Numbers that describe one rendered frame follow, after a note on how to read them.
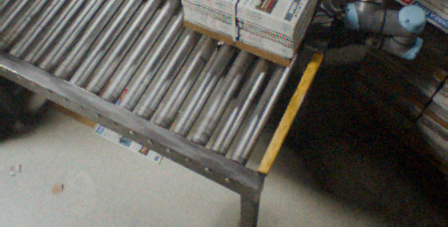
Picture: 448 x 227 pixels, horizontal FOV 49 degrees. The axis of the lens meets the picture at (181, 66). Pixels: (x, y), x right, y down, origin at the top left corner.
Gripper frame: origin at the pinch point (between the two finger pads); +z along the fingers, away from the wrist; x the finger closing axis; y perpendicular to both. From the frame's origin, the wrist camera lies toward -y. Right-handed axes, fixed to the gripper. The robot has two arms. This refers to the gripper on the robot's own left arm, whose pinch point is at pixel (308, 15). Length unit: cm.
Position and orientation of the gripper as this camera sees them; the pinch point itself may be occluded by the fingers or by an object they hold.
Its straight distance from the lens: 169.9
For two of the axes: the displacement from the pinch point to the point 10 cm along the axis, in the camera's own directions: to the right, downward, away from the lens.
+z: -8.7, -3.7, 3.3
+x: -4.8, 7.8, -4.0
